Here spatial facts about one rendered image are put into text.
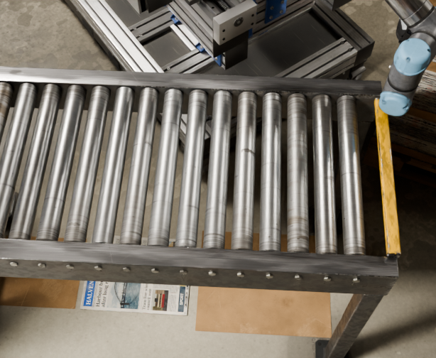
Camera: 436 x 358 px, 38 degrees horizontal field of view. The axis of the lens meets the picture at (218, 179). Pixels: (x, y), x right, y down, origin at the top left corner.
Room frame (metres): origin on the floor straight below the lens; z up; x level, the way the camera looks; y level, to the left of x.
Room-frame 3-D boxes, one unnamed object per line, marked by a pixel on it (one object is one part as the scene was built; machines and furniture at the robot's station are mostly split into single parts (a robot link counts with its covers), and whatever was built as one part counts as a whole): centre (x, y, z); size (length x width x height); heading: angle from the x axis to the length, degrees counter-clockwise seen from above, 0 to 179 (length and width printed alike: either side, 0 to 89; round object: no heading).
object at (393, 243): (0.77, -0.41, 0.81); 0.43 x 0.03 x 0.02; 176
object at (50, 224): (0.83, 0.39, 0.77); 0.47 x 0.05 x 0.05; 176
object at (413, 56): (0.97, -0.46, 0.97); 0.11 x 0.08 x 0.11; 144
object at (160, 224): (0.82, 0.13, 0.77); 0.47 x 0.05 x 0.05; 176
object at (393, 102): (0.96, -0.45, 0.88); 0.11 x 0.08 x 0.09; 156
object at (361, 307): (0.53, -0.37, 0.34); 0.06 x 0.06 x 0.68; 86
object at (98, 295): (0.83, 0.29, 0.00); 0.37 x 0.28 x 0.01; 86
